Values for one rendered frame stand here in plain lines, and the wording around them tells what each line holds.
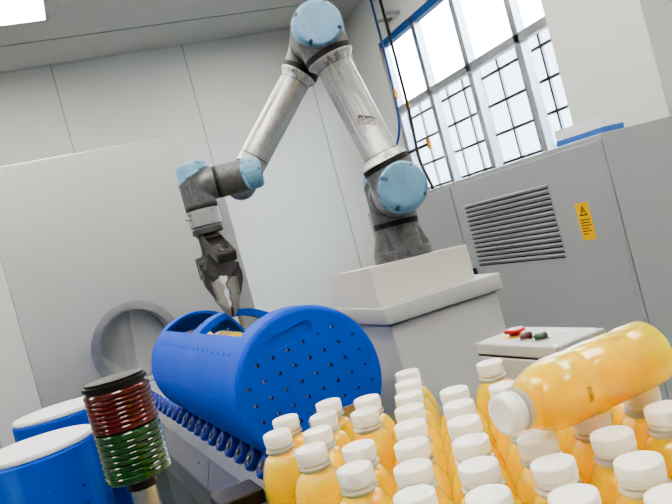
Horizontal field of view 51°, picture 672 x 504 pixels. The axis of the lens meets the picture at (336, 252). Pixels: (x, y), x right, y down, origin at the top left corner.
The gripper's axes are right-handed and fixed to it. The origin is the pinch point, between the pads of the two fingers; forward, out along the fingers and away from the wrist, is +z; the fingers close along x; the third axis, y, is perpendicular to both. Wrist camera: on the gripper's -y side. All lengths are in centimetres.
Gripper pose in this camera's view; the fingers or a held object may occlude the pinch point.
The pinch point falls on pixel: (232, 311)
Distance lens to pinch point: 163.0
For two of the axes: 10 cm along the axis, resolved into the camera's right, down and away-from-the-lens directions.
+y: -4.0, 0.9, 9.1
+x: -8.8, 2.4, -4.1
